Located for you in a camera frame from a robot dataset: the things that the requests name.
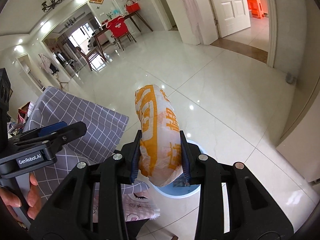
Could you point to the black chandelier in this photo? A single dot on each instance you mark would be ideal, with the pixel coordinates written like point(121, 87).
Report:
point(46, 7)

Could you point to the grey checked tablecloth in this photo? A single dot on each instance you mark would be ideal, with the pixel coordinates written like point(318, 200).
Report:
point(89, 133)

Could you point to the wooden dining table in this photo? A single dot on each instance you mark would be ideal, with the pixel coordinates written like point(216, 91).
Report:
point(127, 16)

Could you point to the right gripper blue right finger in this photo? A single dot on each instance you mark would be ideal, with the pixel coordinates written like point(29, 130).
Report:
point(185, 158)

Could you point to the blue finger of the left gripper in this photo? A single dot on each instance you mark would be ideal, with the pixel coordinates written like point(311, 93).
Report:
point(51, 128)

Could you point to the pink lace curtain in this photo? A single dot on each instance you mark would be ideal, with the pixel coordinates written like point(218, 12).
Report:
point(194, 17)

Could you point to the white panel door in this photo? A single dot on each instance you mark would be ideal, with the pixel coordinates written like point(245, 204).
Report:
point(232, 16)

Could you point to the red snack bag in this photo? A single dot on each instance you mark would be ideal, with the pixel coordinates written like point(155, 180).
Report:
point(22, 113)

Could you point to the orange white plastic wrapper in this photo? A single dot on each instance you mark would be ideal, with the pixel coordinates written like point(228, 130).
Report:
point(160, 144)

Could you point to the coat rack with clothes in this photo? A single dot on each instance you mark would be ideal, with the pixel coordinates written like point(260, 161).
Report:
point(50, 68)

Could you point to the chair with red shirt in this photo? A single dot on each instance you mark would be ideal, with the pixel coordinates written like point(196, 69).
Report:
point(119, 30)

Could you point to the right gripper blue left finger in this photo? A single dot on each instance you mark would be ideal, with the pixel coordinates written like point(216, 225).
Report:
point(134, 156)

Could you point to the pink patterned under cloth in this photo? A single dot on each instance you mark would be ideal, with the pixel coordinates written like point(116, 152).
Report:
point(139, 206)

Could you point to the wooden dining chair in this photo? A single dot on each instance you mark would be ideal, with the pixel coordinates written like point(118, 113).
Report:
point(91, 55)

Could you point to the light blue trash bin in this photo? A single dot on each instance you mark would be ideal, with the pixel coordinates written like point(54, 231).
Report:
point(180, 187)

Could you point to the orange plastic stool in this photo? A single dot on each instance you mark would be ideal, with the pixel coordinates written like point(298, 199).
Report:
point(256, 8)

